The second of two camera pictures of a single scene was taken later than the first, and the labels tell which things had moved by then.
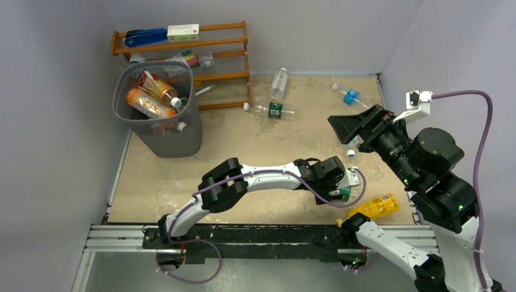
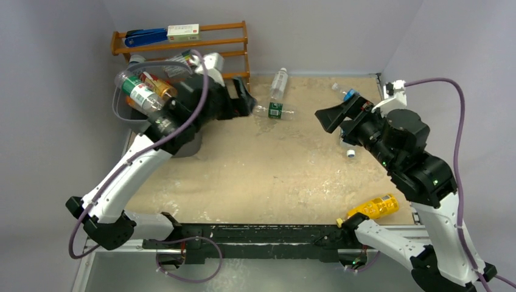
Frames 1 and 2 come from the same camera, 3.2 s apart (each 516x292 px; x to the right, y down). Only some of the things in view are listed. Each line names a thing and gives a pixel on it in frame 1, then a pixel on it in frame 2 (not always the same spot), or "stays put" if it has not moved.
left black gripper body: (325, 187) -> (221, 108)
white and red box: (184, 32) stays put
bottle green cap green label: (350, 194) -> (138, 91)
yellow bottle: (386, 206) stays put
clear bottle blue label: (352, 97) stays put
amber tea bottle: (161, 89) stays put
